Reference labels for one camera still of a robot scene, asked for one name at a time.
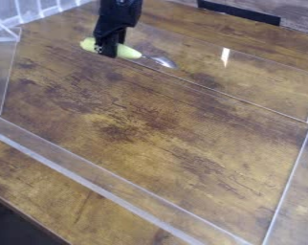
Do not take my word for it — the clear acrylic left barrier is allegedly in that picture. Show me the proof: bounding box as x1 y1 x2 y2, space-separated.
0 22 21 114

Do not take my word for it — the clear acrylic barrier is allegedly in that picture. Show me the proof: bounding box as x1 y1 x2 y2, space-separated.
0 22 21 114
127 24 308 123
261 133 308 245
0 117 253 245

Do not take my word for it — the green handled metal spoon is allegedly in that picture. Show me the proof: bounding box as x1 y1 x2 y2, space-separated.
79 37 177 69

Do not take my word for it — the clear acrylic back barrier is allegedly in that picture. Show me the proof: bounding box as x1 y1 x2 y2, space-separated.
127 24 308 123

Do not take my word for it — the white wire mesh panel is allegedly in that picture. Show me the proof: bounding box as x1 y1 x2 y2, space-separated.
0 0 93 41

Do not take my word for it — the black bar on table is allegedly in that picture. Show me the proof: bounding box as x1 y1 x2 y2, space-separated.
197 0 281 26

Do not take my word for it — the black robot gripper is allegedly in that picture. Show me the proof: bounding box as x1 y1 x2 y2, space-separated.
93 0 142 58

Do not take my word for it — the clear acrylic right barrier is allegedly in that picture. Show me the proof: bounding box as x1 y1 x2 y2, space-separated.
261 133 308 245

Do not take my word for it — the clear acrylic front barrier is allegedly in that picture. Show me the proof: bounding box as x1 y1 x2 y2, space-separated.
0 117 253 245

